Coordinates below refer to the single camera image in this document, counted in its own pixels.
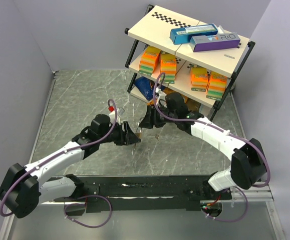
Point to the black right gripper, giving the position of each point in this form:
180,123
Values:
151,118

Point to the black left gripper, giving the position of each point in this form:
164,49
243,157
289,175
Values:
127,137

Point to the brass padlock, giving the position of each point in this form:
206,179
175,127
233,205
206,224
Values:
138,130

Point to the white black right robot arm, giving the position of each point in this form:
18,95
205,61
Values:
248,163

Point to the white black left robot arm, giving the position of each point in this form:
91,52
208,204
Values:
25,187

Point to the blue snack bag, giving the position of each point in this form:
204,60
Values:
145,87

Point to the brown snack bag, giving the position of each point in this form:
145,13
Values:
193,105

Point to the beige black three-tier shelf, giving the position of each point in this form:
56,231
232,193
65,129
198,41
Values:
153,29

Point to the orange sponge pack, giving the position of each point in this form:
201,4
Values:
198,79
216,86
149,60
168,66

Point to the orange sponge pack far left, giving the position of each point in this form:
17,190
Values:
149,60

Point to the orange sponge pack far right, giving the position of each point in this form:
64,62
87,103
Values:
216,86

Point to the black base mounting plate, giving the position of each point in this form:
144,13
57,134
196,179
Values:
153,192

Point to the blue rectangular box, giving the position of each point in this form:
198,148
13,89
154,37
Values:
183,35

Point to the purple grey R+O box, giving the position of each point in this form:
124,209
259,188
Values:
214,42

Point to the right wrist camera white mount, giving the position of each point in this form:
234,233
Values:
160,98

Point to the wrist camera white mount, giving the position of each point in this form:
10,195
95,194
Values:
160,98
115,114

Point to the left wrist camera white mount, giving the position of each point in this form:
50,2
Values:
115,114

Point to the aluminium rail frame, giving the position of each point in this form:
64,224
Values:
73,101

